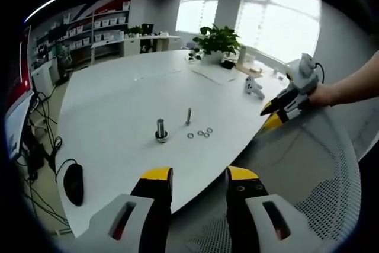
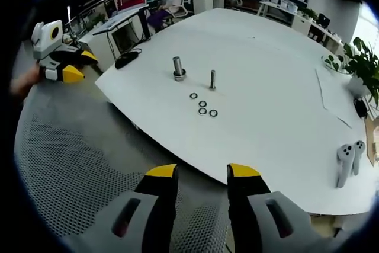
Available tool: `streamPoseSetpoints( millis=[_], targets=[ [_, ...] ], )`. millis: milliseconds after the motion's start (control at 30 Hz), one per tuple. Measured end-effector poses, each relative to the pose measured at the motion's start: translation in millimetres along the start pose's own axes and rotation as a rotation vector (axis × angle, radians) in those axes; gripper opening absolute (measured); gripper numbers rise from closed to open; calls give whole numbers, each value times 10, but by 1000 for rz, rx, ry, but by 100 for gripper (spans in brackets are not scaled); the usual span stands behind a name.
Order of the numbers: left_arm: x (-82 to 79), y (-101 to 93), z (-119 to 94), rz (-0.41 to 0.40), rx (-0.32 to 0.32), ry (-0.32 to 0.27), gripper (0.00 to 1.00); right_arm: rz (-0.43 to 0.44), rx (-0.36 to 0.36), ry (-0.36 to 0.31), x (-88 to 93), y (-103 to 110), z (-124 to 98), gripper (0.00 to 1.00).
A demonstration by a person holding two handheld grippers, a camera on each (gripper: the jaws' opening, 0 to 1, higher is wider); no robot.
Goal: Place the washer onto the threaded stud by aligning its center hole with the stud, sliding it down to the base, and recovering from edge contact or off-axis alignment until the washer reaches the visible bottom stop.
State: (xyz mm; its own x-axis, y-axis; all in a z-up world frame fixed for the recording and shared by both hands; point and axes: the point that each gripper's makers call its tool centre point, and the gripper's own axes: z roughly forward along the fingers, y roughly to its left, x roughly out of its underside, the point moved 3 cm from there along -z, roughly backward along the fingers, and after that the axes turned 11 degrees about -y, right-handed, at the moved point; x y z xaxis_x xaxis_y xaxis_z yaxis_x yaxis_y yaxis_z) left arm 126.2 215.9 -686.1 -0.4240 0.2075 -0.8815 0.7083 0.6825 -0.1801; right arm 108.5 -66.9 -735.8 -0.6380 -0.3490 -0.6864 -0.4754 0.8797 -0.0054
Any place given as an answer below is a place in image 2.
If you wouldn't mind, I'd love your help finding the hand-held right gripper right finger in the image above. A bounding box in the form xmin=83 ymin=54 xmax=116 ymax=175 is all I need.
xmin=226 ymin=162 xmax=337 ymax=253

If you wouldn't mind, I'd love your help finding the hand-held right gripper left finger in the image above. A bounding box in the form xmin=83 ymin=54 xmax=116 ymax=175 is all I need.
xmin=70 ymin=162 xmax=179 ymax=253

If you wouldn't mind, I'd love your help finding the large threaded steel stud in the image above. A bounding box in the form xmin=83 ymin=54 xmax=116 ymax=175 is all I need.
xmin=172 ymin=56 xmax=187 ymax=82

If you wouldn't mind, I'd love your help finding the small threaded steel stud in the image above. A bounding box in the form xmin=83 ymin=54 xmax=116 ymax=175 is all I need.
xmin=208 ymin=69 xmax=217 ymax=91

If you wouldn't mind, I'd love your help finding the person's left hand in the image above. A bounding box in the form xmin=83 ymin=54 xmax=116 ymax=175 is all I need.
xmin=9 ymin=65 xmax=45 ymax=97

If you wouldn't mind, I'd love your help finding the black computer mouse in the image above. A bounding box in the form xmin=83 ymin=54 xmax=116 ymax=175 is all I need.
xmin=114 ymin=54 xmax=140 ymax=70

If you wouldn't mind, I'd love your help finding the white standing desk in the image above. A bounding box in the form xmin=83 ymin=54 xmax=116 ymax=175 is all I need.
xmin=92 ymin=4 xmax=151 ymax=59

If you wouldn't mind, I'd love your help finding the grey mesh office chair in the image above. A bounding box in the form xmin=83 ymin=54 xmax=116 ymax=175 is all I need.
xmin=14 ymin=83 xmax=229 ymax=253

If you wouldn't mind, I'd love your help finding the grey handheld controller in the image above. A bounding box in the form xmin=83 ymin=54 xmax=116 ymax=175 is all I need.
xmin=351 ymin=140 xmax=366 ymax=175
xmin=336 ymin=143 xmax=355 ymax=189

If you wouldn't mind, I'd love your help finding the white office chair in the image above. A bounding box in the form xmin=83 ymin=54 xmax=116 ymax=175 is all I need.
xmin=169 ymin=0 xmax=191 ymax=19

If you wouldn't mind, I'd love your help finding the white low cabinet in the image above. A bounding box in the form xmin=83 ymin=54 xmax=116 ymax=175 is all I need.
xmin=189 ymin=0 xmax=225 ymax=16

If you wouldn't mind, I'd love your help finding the white paper sheet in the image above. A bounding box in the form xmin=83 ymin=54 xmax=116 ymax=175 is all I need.
xmin=314 ymin=67 xmax=354 ymax=130

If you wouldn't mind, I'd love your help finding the small black device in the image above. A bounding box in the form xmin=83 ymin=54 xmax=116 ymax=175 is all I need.
xmin=353 ymin=98 xmax=369 ymax=119

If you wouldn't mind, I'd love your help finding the small plant in glass bowl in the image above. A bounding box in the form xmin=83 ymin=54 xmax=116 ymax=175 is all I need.
xmin=321 ymin=53 xmax=346 ymax=73

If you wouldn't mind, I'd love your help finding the green potted plant white pot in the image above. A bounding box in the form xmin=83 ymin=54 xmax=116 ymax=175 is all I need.
xmin=342 ymin=36 xmax=379 ymax=109

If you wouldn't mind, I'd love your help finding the long white desk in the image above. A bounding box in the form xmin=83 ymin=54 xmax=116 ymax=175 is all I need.
xmin=259 ymin=0 xmax=344 ymax=54

